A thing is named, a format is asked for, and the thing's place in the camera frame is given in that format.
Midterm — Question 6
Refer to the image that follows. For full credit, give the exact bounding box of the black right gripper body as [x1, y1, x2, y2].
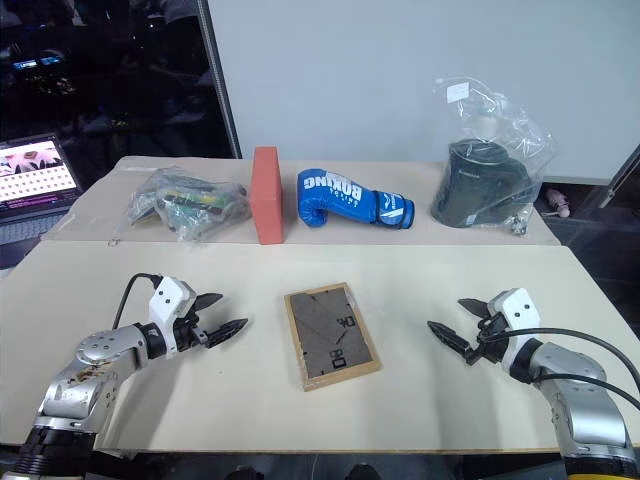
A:
[464, 313, 507, 366]

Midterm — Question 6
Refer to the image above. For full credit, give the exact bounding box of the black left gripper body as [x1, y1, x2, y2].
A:
[174, 299, 209, 352]

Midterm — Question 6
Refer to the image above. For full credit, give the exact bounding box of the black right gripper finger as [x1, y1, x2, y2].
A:
[457, 298, 494, 319]
[427, 321, 474, 354]

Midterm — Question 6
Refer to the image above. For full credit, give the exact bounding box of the laptop with lit screen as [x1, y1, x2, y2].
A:
[0, 132, 84, 272]

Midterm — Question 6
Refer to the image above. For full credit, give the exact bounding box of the plastic bag with green items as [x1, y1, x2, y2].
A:
[119, 166, 252, 245]

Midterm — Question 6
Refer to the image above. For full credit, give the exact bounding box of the red brick block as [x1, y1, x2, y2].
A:
[249, 145, 287, 246]

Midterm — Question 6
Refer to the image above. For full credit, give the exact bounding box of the black bucket-shaped object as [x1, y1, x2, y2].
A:
[431, 140, 534, 229]

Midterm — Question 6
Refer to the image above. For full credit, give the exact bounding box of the pink object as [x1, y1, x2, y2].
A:
[544, 188, 572, 219]

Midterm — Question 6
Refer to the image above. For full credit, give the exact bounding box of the blue boxing glove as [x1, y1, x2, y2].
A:
[296, 168, 417, 232]

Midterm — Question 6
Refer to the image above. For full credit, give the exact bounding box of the clear plastic bag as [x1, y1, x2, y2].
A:
[430, 75, 557, 237]

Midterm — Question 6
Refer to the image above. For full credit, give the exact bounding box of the grey metal bar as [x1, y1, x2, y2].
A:
[601, 141, 640, 212]

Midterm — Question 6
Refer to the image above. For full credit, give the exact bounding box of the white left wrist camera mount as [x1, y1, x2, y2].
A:
[148, 276, 199, 359]

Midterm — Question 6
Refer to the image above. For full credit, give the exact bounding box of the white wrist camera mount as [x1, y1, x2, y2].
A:
[486, 287, 543, 374]
[148, 276, 199, 359]

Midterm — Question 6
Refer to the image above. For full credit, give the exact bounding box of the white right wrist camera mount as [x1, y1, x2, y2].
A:
[486, 287, 543, 374]

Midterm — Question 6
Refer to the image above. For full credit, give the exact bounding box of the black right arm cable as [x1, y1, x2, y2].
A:
[474, 326, 640, 409]

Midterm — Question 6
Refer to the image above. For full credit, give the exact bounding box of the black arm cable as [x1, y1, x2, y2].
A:
[113, 272, 162, 330]
[474, 326, 640, 409]

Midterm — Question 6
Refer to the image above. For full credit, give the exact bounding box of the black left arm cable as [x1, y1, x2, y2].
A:
[113, 272, 162, 330]

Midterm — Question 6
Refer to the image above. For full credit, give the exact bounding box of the wooden picture frame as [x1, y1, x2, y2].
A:
[283, 282, 384, 393]

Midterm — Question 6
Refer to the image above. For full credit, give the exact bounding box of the metal window post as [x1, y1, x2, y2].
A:
[196, 0, 244, 161]

